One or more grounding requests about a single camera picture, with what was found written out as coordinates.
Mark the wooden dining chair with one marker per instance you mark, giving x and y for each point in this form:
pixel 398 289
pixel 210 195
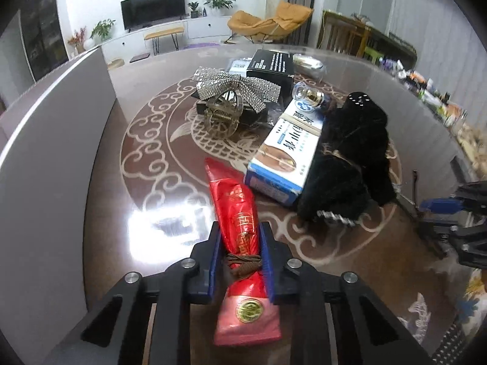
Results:
pixel 342 34

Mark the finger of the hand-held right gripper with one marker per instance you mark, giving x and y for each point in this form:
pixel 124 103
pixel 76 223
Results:
pixel 443 205
pixel 456 235

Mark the vase with red flowers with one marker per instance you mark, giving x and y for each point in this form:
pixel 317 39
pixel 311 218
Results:
pixel 78 38

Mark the floral printed cloth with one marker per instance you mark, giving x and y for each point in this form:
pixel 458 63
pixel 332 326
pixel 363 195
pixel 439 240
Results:
pixel 473 304

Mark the row of bottles and packets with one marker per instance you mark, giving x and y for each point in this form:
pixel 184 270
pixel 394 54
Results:
pixel 437 99

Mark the large potted plant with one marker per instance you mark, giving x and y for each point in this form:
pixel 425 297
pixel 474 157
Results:
pixel 218 2

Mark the glass bottle with gold cap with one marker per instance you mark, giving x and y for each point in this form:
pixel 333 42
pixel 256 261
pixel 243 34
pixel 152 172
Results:
pixel 310 97

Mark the rhinestone bow hair claw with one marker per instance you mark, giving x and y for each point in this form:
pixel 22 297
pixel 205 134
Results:
pixel 228 87

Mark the orange lounge chair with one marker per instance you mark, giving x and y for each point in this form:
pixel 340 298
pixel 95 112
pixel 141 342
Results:
pixel 274 22

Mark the purple floor mat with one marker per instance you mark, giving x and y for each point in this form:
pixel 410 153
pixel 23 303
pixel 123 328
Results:
pixel 205 45

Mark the black fluffy hair accessory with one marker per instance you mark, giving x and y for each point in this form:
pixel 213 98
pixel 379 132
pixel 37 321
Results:
pixel 342 175

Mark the black box with white print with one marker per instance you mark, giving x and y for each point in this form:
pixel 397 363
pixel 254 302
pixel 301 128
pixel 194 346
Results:
pixel 270 69

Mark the clear bag with gold item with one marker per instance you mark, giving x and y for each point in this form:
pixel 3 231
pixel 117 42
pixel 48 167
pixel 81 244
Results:
pixel 310 66

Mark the dark glass display cabinet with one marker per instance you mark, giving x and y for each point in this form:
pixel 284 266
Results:
pixel 43 26

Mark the red foil pouch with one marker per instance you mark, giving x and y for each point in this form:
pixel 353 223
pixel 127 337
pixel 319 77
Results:
pixel 236 213

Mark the green stool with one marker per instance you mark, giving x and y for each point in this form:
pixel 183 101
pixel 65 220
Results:
pixel 373 54

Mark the small potted plant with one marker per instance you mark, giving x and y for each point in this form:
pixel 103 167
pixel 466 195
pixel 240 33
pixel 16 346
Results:
pixel 194 9

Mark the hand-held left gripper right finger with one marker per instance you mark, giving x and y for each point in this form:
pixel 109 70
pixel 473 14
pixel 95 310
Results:
pixel 266 262

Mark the white and blue cream box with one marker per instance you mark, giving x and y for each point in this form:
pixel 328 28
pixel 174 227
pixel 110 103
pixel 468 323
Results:
pixel 281 148

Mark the black television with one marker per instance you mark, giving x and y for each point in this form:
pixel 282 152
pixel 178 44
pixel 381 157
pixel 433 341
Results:
pixel 153 7

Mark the grey curtain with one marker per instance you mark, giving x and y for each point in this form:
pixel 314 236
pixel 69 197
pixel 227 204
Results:
pixel 300 3

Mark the leafy potted plant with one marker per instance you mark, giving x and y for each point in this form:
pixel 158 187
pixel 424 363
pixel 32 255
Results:
pixel 102 28

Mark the wooden bench with metal legs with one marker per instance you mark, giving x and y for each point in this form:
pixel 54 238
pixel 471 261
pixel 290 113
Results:
pixel 163 32

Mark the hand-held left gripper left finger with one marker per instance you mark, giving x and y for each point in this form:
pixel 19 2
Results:
pixel 215 260

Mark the grey sachet packet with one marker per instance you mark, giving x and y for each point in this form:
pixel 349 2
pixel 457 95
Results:
pixel 237 66

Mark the white television cabinet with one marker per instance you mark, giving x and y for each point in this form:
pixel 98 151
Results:
pixel 205 28

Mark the grey storage box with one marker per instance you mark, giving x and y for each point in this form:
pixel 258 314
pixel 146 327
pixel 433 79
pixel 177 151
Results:
pixel 49 159

